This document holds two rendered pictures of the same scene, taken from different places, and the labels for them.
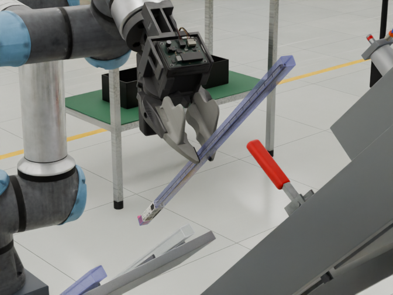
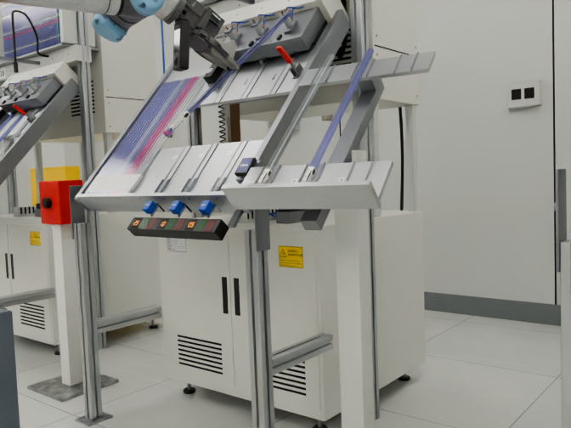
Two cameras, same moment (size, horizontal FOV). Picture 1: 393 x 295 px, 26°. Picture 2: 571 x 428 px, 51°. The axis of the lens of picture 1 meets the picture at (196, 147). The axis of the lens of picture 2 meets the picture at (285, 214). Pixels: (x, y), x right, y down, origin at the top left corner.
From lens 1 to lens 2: 1.99 m
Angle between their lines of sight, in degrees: 97
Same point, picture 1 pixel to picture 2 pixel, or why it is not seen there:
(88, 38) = not seen: hidden behind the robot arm
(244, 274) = (299, 94)
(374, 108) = (311, 28)
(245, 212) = not seen: outside the picture
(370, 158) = (329, 37)
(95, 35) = not seen: hidden behind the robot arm
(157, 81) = (209, 31)
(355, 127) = (307, 35)
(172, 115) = (226, 46)
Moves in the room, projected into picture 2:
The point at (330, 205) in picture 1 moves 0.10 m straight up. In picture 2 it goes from (321, 56) to (319, 19)
